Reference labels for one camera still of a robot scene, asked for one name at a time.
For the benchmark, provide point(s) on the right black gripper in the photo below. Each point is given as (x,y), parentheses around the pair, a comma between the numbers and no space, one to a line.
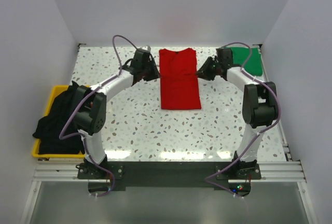
(203,73)

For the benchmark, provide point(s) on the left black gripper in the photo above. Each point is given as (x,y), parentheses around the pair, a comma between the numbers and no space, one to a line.
(155,74)

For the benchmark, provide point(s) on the red polo shirt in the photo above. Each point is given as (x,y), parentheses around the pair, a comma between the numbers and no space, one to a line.
(179,89)

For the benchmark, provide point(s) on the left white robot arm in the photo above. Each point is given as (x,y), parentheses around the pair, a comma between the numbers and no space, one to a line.
(90,103)

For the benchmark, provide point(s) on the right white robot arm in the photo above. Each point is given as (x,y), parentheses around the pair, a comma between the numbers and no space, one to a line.
(260,107)

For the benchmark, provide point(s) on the folded green t shirt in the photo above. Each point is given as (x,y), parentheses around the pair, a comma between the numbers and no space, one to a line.
(253,66)

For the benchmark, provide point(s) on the yellow plastic bin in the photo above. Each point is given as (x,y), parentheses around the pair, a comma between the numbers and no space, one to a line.
(56,90)

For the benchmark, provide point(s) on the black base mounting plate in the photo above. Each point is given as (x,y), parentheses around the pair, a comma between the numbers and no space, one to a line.
(120,175)

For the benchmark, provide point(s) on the black t shirt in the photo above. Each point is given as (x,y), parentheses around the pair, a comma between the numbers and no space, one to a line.
(49,127)

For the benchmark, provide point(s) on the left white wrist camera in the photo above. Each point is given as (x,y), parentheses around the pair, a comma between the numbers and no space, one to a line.
(146,47)

